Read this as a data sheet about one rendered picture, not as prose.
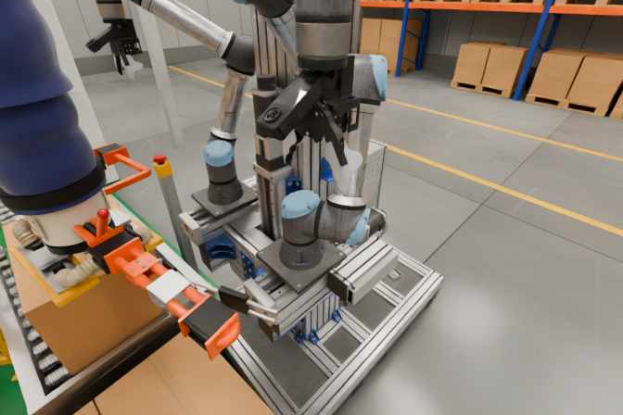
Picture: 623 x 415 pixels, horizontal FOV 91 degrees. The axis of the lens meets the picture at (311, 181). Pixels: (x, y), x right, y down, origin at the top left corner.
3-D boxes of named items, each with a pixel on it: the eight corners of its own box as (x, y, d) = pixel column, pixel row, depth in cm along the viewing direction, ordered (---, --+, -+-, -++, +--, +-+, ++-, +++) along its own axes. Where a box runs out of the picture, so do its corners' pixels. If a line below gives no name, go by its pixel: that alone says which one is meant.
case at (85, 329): (44, 288, 152) (1, 225, 131) (130, 247, 176) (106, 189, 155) (74, 380, 116) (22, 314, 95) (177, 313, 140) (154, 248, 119)
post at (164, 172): (190, 286, 220) (152, 163, 168) (198, 281, 225) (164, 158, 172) (195, 292, 217) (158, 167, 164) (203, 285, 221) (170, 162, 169)
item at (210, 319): (183, 336, 59) (176, 320, 57) (212, 308, 64) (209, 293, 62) (211, 361, 55) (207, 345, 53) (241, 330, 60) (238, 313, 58)
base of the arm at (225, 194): (232, 182, 144) (228, 163, 139) (249, 194, 135) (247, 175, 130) (201, 194, 136) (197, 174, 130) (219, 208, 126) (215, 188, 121)
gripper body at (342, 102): (359, 133, 50) (365, 55, 44) (322, 149, 45) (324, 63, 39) (325, 121, 55) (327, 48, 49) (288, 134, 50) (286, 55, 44)
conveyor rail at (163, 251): (64, 169, 284) (55, 150, 274) (70, 167, 287) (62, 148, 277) (207, 315, 155) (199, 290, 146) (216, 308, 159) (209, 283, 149)
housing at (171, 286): (149, 302, 66) (144, 287, 64) (177, 281, 71) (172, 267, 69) (169, 319, 63) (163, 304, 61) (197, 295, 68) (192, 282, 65)
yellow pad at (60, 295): (10, 253, 93) (2, 240, 90) (49, 234, 100) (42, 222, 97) (58, 308, 76) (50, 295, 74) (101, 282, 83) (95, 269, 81)
